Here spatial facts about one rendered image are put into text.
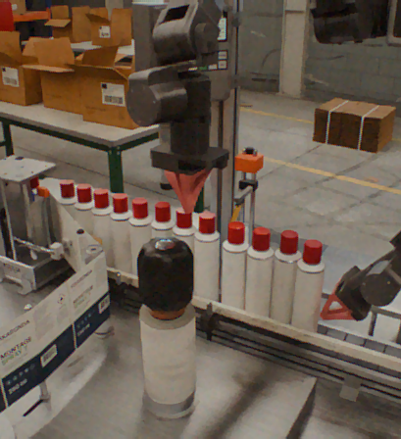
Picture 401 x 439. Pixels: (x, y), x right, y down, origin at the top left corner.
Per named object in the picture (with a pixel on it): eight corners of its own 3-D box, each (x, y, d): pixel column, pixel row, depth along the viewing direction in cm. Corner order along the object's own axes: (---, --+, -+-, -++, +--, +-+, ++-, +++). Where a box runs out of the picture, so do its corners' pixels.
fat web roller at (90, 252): (86, 333, 103) (75, 251, 94) (100, 320, 106) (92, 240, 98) (104, 340, 101) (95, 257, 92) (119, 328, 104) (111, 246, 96)
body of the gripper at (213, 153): (209, 174, 72) (210, 121, 69) (148, 161, 77) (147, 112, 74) (230, 162, 77) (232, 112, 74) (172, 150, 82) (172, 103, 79)
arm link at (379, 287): (456, 250, 83) (417, 213, 85) (441, 276, 74) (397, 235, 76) (407, 293, 90) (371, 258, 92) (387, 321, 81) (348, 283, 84)
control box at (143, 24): (135, 99, 106) (130, 1, 98) (210, 91, 113) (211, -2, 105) (153, 110, 98) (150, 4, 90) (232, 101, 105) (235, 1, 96)
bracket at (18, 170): (-26, 173, 110) (-26, 169, 110) (13, 158, 119) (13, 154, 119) (19, 184, 104) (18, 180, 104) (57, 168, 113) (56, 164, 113)
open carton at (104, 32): (81, 46, 537) (78, 9, 520) (112, 41, 565) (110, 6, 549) (106, 49, 514) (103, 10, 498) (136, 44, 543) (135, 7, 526)
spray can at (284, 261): (263, 321, 106) (270, 232, 97) (280, 312, 109) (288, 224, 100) (282, 334, 102) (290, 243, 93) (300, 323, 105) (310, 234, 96)
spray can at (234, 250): (216, 311, 109) (217, 223, 100) (234, 302, 112) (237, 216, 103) (231, 322, 106) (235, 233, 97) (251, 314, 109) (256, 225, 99)
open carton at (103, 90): (65, 124, 271) (58, 51, 255) (127, 104, 309) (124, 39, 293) (122, 136, 252) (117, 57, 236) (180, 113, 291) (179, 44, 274)
